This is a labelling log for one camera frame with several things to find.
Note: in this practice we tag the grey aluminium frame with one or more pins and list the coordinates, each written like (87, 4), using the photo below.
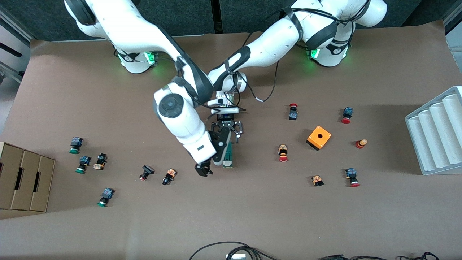
(454, 16)
(16, 26)

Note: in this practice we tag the brown cardboard box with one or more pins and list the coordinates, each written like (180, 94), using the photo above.
(27, 180)

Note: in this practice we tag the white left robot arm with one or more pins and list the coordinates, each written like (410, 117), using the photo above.
(274, 43)

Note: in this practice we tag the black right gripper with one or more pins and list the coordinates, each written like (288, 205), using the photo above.
(203, 169)

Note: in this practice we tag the red mushroom button orange block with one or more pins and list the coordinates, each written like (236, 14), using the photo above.
(283, 151)

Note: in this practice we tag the small orange contact block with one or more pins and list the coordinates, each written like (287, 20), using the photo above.
(317, 179)

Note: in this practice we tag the red push button black block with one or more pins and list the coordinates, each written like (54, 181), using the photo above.
(293, 115)

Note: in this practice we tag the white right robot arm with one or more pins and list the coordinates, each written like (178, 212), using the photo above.
(126, 25)

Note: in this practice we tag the green mushroom push button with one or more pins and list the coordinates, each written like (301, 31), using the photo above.
(84, 161)
(75, 143)
(107, 194)

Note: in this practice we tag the black flat-head switch red block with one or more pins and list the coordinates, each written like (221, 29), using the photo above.
(147, 169)

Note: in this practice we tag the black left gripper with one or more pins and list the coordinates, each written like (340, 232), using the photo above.
(226, 118)

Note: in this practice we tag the red mushroom button blue block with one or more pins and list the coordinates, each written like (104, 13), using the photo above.
(351, 173)
(348, 112)

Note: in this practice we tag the red yellow stacked button part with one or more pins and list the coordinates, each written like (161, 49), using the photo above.
(360, 144)

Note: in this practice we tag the black vertical post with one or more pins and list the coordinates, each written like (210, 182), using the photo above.
(216, 16)

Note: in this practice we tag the orange button enclosure box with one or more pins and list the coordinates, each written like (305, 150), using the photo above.
(319, 137)

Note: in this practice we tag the grey ribbed plastic tray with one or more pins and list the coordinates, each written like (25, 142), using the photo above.
(433, 137)

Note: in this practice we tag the black selector switch orange block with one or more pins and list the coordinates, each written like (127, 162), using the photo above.
(169, 175)
(100, 163)

